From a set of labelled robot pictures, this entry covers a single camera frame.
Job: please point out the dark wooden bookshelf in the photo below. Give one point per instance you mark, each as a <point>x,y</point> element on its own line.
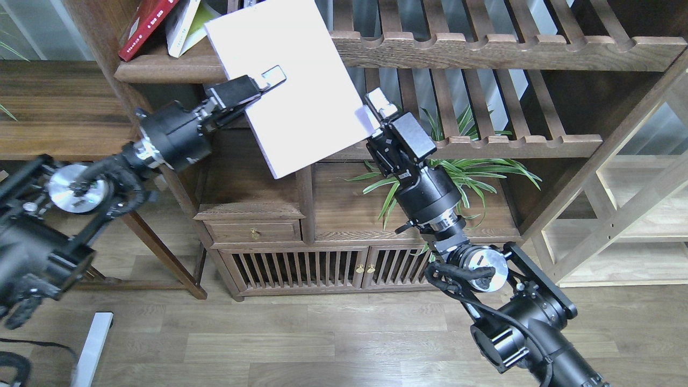
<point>557,85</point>

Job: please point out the red cover book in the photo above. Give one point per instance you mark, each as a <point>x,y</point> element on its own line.
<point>148,17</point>

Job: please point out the white metal leg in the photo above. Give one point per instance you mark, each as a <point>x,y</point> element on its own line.
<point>94,345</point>

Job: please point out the green spider plant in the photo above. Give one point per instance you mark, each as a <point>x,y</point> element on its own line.
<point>463,172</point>

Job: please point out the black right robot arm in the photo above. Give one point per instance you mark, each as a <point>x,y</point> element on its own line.
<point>518,312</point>

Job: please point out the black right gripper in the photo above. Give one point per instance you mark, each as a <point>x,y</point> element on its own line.
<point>400,147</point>

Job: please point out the dark wooden side table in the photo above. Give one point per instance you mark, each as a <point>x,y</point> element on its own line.
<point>67,109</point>

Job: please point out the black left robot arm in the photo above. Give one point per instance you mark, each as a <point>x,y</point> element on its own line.
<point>53,212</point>

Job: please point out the light wooden shelf unit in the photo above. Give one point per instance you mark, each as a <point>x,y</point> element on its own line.
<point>628,226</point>

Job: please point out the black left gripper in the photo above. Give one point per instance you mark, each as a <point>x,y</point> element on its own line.
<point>176,137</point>

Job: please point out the white lavender book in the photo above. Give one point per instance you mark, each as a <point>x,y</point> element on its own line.
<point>312,114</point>

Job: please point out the yellow green cover book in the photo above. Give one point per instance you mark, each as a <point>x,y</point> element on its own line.
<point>184,25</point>

